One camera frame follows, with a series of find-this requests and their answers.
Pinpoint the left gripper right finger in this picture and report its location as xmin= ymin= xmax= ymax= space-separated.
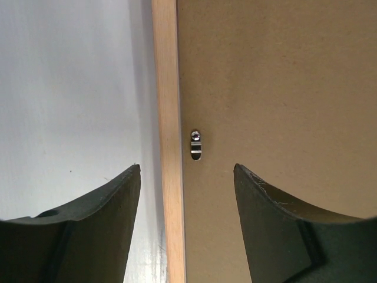
xmin=234 ymin=164 xmax=376 ymax=282

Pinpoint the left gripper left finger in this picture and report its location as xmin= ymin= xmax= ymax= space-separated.
xmin=1 ymin=164 xmax=141 ymax=282

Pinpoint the brown frame backing board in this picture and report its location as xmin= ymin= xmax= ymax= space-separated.
xmin=177 ymin=1 xmax=376 ymax=282

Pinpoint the orange wooden picture frame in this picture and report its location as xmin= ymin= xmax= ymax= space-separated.
xmin=151 ymin=0 xmax=186 ymax=282

